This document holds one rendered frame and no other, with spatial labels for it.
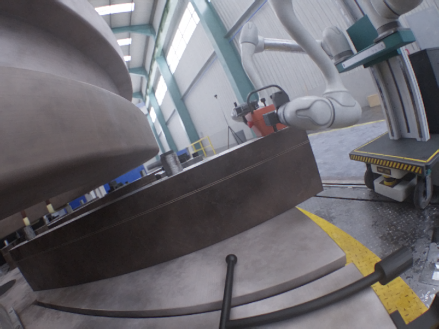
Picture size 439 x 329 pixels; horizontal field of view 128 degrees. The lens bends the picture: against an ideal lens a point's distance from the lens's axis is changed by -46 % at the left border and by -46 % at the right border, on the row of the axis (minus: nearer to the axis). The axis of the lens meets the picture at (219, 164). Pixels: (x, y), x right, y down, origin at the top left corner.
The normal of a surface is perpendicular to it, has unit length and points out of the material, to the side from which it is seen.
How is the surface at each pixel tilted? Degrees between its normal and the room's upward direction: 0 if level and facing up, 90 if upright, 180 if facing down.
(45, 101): 90
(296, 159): 90
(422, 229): 0
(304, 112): 74
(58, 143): 90
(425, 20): 90
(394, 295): 0
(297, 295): 0
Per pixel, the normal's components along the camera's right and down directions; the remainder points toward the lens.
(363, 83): -0.83, 0.40
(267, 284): -0.39, -0.91
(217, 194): 0.10, 0.10
